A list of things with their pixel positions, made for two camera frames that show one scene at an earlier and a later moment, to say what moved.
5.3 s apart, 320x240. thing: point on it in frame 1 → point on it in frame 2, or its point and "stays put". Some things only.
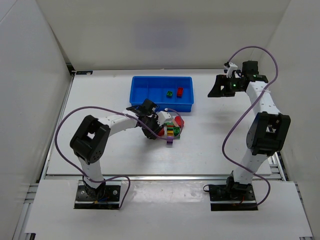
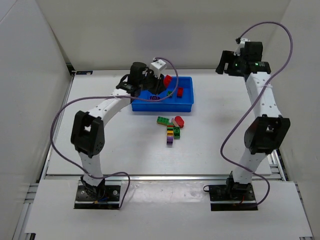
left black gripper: (152, 128) → (155, 83)
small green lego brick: (169, 94) stays put
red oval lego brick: (179, 121) stays put
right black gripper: (222, 85) → (224, 62)
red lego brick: (180, 92) stays put
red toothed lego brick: (161, 132) → (167, 80)
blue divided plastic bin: (169, 93) stays put
